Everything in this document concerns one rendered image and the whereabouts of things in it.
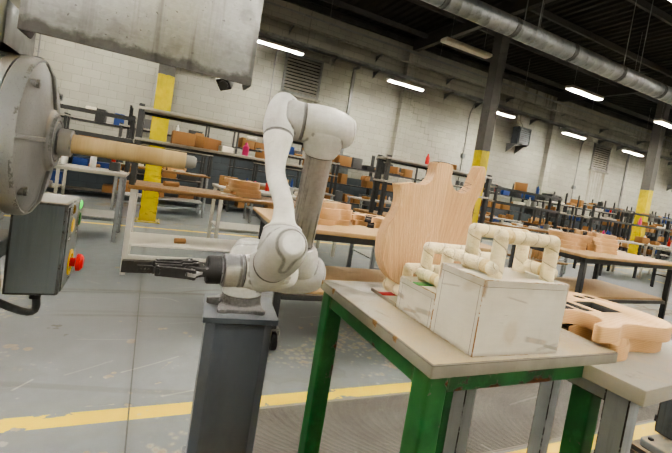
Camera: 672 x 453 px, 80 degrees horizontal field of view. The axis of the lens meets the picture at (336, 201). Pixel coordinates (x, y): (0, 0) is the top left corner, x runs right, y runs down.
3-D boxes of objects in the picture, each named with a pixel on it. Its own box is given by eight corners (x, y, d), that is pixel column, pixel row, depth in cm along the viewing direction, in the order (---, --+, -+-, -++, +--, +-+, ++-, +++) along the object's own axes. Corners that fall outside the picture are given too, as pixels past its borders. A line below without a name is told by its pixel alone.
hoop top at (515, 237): (500, 244, 86) (503, 229, 86) (489, 241, 89) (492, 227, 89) (562, 250, 95) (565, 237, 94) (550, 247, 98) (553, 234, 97)
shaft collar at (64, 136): (63, 130, 69) (59, 156, 68) (57, 125, 64) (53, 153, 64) (76, 132, 69) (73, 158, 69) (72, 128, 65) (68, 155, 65)
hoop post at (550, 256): (547, 282, 94) (554, 243, 93) (535, 278, 97) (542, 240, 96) (556, 282, 95) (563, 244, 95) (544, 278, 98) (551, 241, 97)
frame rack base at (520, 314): (473, 358, 85) (487, 280, 84) (428, 329, 99) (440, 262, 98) (557, 353, 97) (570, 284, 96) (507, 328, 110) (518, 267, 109)
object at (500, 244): (494, 279, 87) (502, 236, 86) (483, 274, 90) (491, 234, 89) (505, 279, 88) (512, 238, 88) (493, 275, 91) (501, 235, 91)
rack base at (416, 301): (430, 330, 98) (437, 294, 98) (394, 307, 113) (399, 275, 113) (509, 329, 110) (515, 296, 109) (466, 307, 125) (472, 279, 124)
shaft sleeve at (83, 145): (75, 136, 69) (72, 154, 69) (72, 132, 66) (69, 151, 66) (185, 154, 76) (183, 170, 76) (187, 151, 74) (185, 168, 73)
